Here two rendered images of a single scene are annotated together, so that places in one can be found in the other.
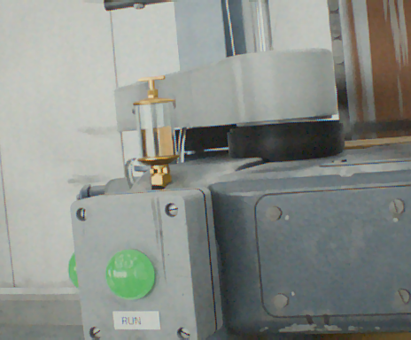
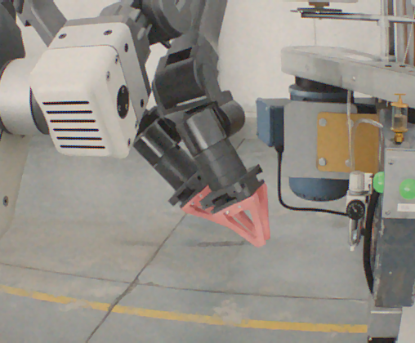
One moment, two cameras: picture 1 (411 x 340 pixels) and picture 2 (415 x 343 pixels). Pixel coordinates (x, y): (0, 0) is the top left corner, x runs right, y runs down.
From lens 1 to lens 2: 0.47 m
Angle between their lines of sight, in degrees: 16
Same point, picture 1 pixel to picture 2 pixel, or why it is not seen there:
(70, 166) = not seen: hidden behind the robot
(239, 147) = (412, 118)
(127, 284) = (412, 194)
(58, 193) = not seen: hidden behind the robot
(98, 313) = (390, 204)
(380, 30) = not seen: outside the picture
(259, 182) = not seen: outside the picture
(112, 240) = (403, 174)
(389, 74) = not seen: outside the picture
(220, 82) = (399, 84)
